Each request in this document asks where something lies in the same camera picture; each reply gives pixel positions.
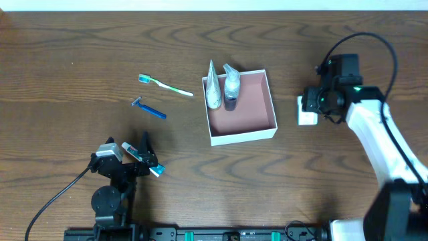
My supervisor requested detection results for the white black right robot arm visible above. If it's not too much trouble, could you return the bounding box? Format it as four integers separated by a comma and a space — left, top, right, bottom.
298, 86, 427, 240

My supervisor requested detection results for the clear bottle dark blue cap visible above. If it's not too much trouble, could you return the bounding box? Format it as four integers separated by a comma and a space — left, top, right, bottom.
223, 64, 240, 111

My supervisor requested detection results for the small teal white toothpaste tube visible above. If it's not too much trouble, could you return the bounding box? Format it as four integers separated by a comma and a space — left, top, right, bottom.
122, 142, 165, 177

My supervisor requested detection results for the blue disposable razor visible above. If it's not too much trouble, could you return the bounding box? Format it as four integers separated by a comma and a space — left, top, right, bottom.
131, 96, 167, 119

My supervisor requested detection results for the green white toothbrush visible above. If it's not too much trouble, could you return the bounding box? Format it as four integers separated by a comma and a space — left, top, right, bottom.
138, 74, 194, 96

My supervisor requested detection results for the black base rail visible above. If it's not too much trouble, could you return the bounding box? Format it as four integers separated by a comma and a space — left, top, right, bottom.
63, 225, 330, 241

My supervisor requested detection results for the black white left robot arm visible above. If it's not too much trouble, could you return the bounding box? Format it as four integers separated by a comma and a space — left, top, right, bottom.
88, 132, 158, 229

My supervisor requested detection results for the green white soap box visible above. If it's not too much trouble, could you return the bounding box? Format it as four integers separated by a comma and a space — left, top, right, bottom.
297, 96, 318, 126

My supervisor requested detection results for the white cardboard box pink interior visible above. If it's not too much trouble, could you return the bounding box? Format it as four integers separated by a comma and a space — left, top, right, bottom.
205, 70, 278, 146

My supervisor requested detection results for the white squeeze tube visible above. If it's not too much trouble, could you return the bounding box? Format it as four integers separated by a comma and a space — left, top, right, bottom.
205, 60, 221, 109

